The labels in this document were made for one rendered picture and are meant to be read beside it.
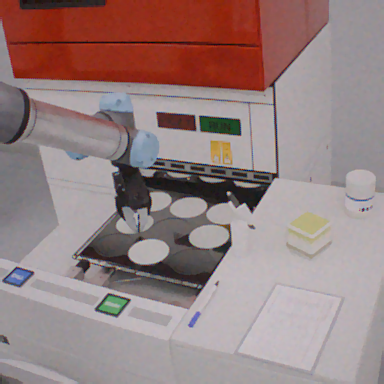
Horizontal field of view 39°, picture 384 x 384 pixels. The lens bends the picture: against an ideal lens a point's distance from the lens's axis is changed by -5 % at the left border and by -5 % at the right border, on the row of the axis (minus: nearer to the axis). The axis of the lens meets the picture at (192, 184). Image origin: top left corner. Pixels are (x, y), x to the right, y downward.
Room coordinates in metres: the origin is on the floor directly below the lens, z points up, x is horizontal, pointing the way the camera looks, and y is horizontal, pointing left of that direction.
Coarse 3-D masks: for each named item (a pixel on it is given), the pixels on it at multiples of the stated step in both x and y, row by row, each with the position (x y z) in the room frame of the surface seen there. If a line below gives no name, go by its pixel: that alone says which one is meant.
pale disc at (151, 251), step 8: (144, 240) 1.17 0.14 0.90; (152, 240) 1.17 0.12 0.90; (136, 248) 1.14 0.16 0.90; (144, 248) 1.14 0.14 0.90; (152, 248) 1.13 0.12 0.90; (160, 248) 1.13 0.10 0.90; (136, 256) 1.11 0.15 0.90; (144, 256) 1.10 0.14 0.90; (152, 256) 1.10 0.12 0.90; (160, 256) 1.10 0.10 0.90; (144, 264) 1.07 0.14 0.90
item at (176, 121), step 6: (162, 114) 1.45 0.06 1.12; (168, 114) 1.44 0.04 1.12; (162, 120) 1.45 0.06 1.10; (168, 120) 1.44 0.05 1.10; (174, 120) 1.43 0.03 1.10; (180, 120) 1.42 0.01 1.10; (186, 120) 1.41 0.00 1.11; (192, 120) 1.40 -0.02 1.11; (168, 126) 1.44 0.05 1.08; (174, 126) 1.43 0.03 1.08; (180, 126) 1.42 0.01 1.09; (186, 126) 1.41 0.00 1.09; (192, 126) 1.40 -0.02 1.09
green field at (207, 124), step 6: (204, 120) 1.39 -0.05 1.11; (210, 120) 1.38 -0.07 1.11; (216, 120) 1.37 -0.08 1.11; (222, 120) 1.36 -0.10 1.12; (228, 120) 1.35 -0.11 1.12; (204, 126) 1.39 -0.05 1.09; (210, 126) 1.38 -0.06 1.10; (216, 126) 1.37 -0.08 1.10; (222, 126) 1.36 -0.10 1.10; (228, 126) 1.35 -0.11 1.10; (234, 126) 1.35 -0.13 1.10; (222, 132) 1.36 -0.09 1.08; (228, 132) 1.35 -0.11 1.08; (234, 132) 1.35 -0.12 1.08
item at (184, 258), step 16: (176, 192) 1.39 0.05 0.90; (208, 208) 1.29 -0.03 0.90; (112, 224) 1.26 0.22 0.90; (160, 224) 1.24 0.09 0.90; (176, 224) 1.23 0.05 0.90; (192, 224) 1.22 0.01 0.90; (208, 224) 1.21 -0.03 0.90; (96, 240) 1.19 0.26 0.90; (112, 240) 1.19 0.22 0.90; (128, 240) 1.18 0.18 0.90; (160, 240) 1.16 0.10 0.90; (176, 240) 1.16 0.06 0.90; (96, 256) 1.12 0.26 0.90; (112, 256) 1.12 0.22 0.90; (128, 256) 1.11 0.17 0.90; (176, 256) 1.09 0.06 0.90; (192, 256) 1.08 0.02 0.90; (208, 256) 1.08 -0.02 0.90; (160, 272) 1.03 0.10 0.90; (176, 272) 1.03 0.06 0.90; (192, 272) 1.02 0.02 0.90; (208, 272) 1.02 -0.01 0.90
